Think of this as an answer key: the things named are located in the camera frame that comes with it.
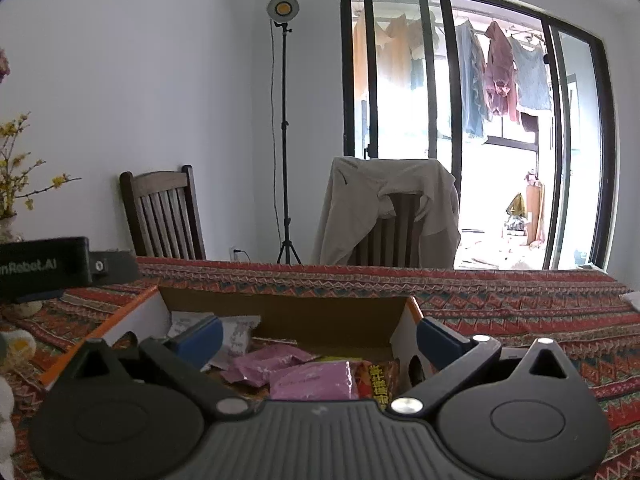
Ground yellow balcony object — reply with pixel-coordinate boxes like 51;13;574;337
505;192;527;234

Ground crumpled white packet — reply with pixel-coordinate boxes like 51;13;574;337
167;311;217;341

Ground yellow flower branches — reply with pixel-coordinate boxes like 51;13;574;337
0;112;83;219

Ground beige jacket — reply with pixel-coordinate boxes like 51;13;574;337
311;156;462;267

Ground pink snack packet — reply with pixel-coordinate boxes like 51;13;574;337
269;361;359;402
220;345;314;387

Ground orange printed cardboard box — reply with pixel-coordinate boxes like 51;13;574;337
39;285;442;413

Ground red cartoon snack packet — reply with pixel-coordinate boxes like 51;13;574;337
349;359;402;412

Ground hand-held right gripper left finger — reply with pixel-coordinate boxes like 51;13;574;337
65;316;253;421

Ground hanging orange garment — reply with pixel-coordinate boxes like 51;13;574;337
352;12;417;92

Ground black framed sliding glass door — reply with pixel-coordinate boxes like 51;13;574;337
340;0;617;272

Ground hanging maroon garment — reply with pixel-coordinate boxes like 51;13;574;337
482;20;521;124

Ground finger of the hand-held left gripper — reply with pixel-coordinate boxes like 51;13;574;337
87;249;144;286

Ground upright wooden board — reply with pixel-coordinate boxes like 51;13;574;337
524;172;546;247

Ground white oat crisp packet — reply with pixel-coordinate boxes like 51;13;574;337
209;315;262;372

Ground hanging blue denim garment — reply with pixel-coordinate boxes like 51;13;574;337
454;20;489;139

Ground hanging grey blue garment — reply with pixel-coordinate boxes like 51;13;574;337
510;40;552;111

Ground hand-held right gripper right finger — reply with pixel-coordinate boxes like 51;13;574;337
389;316;580;418

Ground dark wooden chair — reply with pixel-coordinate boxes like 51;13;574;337
119;165;207;261
356;192;427;267

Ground black tripod light stand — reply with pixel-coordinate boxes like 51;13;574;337
266;0;304;265

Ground white plush toy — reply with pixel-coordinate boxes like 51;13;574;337
0;329;39;466

